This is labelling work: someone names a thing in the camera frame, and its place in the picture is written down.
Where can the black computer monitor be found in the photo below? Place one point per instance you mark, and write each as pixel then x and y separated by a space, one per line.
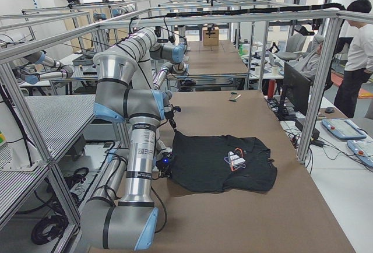
pixel 296 89

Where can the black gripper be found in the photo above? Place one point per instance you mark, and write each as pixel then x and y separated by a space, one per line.
pixel 164 168
pixel 172 122

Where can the black printed t-shirt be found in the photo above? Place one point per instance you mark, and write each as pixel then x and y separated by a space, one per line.
pixel 218 163

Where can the aluminium cage frame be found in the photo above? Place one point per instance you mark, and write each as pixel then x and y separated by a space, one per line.
pixel 20 189

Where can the cardboard box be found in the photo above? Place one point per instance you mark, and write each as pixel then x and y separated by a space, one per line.
pixel 210 36

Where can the blue white teach pendant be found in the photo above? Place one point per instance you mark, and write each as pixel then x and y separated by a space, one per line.
pixel 343 129

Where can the seated man in grey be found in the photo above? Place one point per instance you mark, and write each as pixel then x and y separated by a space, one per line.
pixel 308 65

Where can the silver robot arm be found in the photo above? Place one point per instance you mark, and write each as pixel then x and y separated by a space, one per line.
pixel 163 57
pixel 121 215

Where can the standing person white shirt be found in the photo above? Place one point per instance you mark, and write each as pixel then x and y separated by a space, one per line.
pixel 358 69

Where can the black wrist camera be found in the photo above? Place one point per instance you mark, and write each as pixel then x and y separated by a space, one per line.
pixel 165 157
pixel 172 108

